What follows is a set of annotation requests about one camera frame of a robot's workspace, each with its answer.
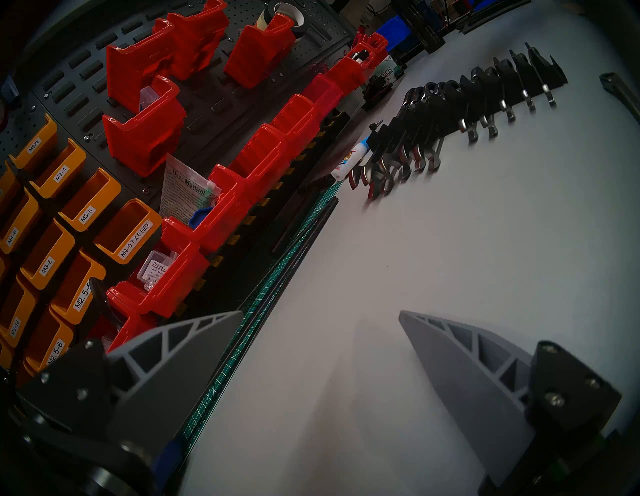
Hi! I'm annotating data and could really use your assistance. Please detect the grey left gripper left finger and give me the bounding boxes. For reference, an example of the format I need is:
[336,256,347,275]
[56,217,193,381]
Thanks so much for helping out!
[15,310,246,466]

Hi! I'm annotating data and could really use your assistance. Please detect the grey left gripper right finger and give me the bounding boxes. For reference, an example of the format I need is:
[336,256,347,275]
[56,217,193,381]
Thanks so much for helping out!
[399,310,623,488]

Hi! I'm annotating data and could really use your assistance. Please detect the chrome ratchet combination wrench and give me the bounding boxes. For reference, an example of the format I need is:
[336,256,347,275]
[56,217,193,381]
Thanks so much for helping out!
[599,71,640,126]

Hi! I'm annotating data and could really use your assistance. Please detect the black stepped wrench case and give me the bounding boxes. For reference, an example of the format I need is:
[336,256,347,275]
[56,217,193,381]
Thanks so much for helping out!
[367,42,569,166]

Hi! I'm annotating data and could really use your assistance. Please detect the red plastic storage bin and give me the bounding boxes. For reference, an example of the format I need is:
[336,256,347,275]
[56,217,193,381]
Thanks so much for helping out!
[302,74,345,121]
[350,25,390,66]
[327,50,381,93]
[106,20,176,113]
[152,0,231,81]
[107,240,211,318]
[101,75,187,178]
[227,124,291,203]
[161,165,251,253]
[223,12,297,90]
[270,94,321,158]
[102,300,161,351]

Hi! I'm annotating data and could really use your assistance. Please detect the clear labelled parts bag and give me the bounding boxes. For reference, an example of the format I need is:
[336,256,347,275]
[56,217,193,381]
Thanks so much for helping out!
[136,250,178,292]

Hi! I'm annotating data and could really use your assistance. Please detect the orange bin labelled M2.5-6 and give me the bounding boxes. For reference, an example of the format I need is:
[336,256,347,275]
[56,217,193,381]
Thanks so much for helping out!
[22,307,75,373]

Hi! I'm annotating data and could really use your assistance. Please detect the orange bin labelled M2.5-5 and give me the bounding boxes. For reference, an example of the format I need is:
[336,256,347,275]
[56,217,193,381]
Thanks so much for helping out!
[50,250,107,325]

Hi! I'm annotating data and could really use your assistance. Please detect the green cutting mat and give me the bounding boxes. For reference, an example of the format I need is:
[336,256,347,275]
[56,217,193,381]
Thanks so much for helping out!
[177,181,346,453]

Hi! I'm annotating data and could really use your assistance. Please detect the orange bin labelled M4 HEX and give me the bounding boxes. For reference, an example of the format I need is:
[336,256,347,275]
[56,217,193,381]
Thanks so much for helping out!
[92,198,163,265]

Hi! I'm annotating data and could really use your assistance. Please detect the orange bin labelled M3-12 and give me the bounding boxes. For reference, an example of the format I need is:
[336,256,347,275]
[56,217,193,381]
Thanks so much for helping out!
[0,280,40,348]

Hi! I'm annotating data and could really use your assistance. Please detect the small blue plastic part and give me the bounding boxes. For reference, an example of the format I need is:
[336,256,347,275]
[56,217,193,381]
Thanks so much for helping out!
[189,206,217,230]

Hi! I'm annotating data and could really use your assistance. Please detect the orange bin labelled M3-8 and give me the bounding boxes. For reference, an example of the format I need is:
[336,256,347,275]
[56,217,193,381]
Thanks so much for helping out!
[20,220,76,291]

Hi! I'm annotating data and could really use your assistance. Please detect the white user manual sheet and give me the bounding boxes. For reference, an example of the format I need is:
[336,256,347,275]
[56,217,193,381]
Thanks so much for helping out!
[159,152,221,226]

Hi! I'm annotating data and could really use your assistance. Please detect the orange bin labelled M3-6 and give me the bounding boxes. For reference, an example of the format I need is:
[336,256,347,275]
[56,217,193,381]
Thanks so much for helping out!
[57,167,122,232]

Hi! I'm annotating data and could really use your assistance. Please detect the black strip yellow tags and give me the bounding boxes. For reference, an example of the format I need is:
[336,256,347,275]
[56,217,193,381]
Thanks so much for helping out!
[172,110,351,321]

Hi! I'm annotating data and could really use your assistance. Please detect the orange bin labelled M4-6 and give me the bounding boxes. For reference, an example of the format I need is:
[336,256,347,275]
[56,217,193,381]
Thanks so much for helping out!
[0,189,43,256]

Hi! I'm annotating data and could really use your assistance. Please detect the orange bin labelled M3-4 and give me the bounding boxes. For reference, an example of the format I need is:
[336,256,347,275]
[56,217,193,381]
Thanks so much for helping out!
[29,139,87,200]

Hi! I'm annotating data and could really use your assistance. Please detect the black marker pen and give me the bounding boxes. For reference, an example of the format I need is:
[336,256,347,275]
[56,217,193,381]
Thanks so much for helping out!
[297,174,335,195]

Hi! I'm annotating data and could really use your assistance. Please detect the white glue bottle blue cap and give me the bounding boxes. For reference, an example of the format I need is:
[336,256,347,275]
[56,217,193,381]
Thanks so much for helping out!
[331,137,373,182]

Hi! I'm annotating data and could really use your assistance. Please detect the orange bin labelled M3X6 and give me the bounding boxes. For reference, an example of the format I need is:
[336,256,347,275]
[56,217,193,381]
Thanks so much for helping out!
[7,114,58,171]

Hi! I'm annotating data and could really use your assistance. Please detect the clear plastic parts box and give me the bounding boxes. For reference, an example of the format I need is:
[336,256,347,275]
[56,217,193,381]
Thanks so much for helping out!
[139,85,166,112]

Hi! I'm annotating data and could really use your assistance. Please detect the small black electronic module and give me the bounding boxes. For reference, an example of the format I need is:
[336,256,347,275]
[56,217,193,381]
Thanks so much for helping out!
[361,75,396,112]

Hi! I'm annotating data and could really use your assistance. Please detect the blue plastic storage bin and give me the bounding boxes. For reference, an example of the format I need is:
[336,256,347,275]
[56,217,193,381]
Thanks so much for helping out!
[374,15,413,53]

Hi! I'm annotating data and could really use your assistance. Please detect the large tape roll orange edge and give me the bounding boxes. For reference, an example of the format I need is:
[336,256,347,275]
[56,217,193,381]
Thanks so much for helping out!
[255,1,310,38]

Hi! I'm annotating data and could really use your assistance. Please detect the grey metal pegboard wall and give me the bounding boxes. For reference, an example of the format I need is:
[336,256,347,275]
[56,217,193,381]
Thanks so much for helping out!
[0,0,356,211]

